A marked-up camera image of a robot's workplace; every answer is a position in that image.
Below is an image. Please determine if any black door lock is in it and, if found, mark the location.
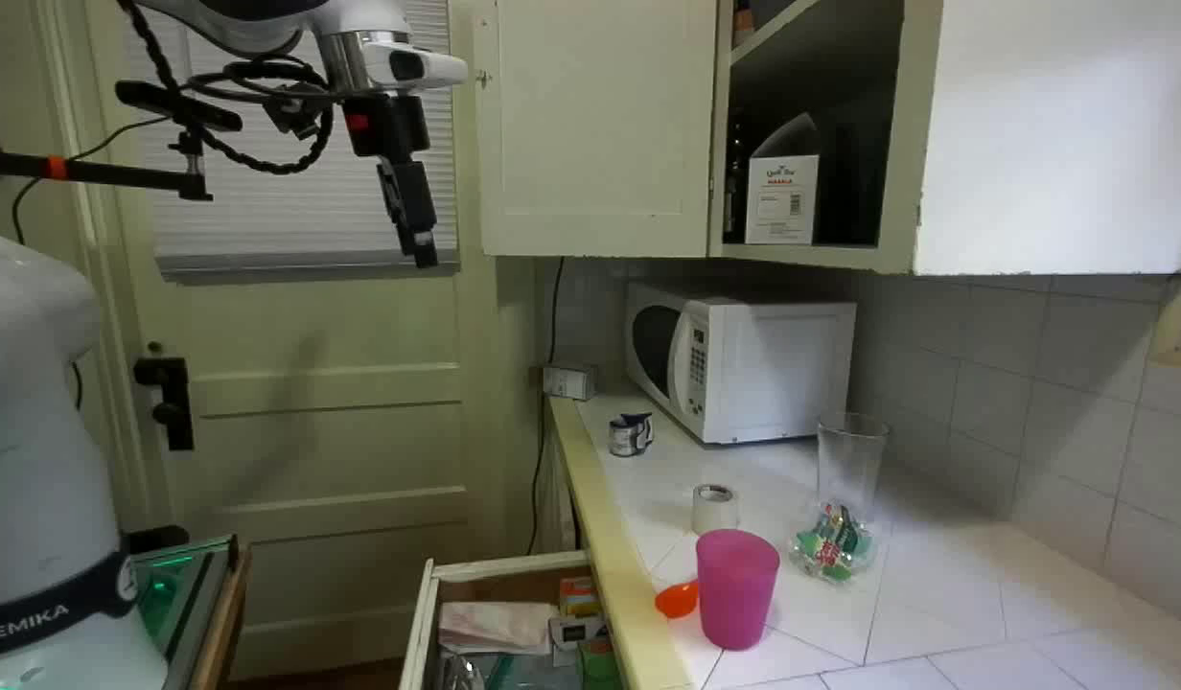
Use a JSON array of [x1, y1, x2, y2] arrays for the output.
[[130, 342, 200, 452]]

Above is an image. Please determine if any white door window blind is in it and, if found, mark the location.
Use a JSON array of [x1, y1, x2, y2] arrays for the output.
[[107, 0, 462, 280]]

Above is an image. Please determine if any metal cart with green light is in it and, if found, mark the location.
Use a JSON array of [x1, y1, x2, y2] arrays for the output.
[[125, 533, 251, 690]]

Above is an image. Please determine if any white microwave oven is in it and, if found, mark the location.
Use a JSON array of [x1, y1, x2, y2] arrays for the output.
[[621, 280, 858, 450]]

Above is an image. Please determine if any small white packet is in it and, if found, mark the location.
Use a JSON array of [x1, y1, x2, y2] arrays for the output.
[[547, 577, 614, 647]]

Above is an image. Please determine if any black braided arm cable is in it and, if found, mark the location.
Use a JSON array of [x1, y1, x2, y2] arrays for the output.
[[113, 0, 341, 176]]

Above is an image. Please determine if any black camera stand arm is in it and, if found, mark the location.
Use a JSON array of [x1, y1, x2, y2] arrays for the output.
[[0, 128, 218, 205]]

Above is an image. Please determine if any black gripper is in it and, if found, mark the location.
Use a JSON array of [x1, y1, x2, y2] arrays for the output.
[[341, 89, 442, 269]]

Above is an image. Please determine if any white printed box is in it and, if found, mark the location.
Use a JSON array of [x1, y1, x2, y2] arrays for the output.
[[741, 149, 825, 251]]

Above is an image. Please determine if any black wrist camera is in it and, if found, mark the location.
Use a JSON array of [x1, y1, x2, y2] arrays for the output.
[[264, 89, 341, 138]]

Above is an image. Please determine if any small white wall box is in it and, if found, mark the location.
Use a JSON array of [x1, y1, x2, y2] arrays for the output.
[[540, 366, 600, 403]]

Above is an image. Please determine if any black wall power cable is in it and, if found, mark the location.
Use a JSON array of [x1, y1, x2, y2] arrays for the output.
[[524, 260, 570, 552]]

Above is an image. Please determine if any thin black camera cable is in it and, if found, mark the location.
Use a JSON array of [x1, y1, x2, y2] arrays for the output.
[[166, 54, 337, 130]]

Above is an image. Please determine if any white folded cloth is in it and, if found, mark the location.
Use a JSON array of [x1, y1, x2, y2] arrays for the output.
[[433, 600, 559, 661]]

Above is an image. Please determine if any small clear jar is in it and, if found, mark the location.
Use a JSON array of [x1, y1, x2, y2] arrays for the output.
[[687, 478, 745, 538]]

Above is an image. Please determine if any pink plastic cup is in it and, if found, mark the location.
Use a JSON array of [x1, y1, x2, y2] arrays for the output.
[[692, 529, 780, 653]]

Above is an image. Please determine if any orange plastic spoon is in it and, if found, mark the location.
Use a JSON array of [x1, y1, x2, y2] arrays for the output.
[[651, 581, 705, 627]]

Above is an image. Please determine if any black stereo camera bar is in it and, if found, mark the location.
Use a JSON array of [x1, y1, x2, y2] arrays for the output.
[[112, 76, 244, 135]]

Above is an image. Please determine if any cream panel door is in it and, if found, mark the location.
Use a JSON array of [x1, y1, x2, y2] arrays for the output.
[[49, 0, 554, 683]]

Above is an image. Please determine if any cream wall cabinet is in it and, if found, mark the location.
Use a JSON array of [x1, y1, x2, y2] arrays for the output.
[[708, 0, 1181, 280]]

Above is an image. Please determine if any cream cabinet door with knob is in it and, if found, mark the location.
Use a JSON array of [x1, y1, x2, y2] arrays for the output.
[[472, 0, 720, 260]]

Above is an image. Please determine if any green packet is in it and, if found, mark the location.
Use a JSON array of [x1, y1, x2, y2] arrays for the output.
[[576, 633, 626, 690]]

